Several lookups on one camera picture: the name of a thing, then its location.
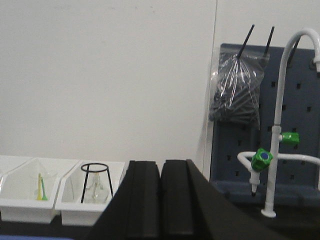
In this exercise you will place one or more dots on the white storage bin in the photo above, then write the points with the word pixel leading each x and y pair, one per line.
pixel 72 211
pixel 9 163
pixel 15 204

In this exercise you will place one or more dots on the glass flask in right bin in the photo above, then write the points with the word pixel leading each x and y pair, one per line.
pixel 96 192

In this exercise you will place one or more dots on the grey blue pegboard drying rack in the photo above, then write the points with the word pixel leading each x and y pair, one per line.
pixel 296 181

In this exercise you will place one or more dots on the yellow plastic spatula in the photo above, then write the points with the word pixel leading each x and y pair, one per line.
pixel 39 196

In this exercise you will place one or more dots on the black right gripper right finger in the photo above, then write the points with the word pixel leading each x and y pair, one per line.
pixel 193 210

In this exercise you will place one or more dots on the green plastic spatula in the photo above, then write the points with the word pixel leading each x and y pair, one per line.
pixel 44 197

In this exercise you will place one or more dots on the black wire tripod stand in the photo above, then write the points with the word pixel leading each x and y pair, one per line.
pixel 90 169

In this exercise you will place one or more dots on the white gooseneck lab faucet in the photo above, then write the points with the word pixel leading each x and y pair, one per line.
pixel 276 138

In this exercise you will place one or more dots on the plastic bag of pegs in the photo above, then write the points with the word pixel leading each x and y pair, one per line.
pixel 236 90

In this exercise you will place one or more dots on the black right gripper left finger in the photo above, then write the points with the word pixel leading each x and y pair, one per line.
pixel 134 211

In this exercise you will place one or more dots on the left white storage bin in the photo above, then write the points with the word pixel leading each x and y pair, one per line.
pixel 9 163

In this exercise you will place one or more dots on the right white storage bin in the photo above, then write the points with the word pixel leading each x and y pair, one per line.
pixel 72 211

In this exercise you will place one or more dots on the middle white storage bin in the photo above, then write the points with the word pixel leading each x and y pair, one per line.
pixel 15 204

